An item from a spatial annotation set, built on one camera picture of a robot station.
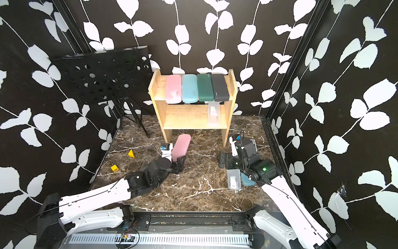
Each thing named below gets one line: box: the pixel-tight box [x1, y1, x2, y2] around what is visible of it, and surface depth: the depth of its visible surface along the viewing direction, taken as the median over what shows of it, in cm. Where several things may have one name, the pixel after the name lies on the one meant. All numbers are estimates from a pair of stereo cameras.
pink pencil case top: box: [165, 74, 182, 105], surface depth 72 cm
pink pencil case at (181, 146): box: [171, 133, 192, 162], surface depth 83 cm
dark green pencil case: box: [197, 72, 215, 102], surface depth 73 cm
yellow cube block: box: [110, 164, 120, 173], surface depth 92 cm
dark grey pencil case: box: [211, 73, 230, 102], surface depth 73 cm
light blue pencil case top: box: [182, 73, 199, 104], surface depth 72 cm
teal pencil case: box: [240, 172, 257, 186], surface depth 88 cm
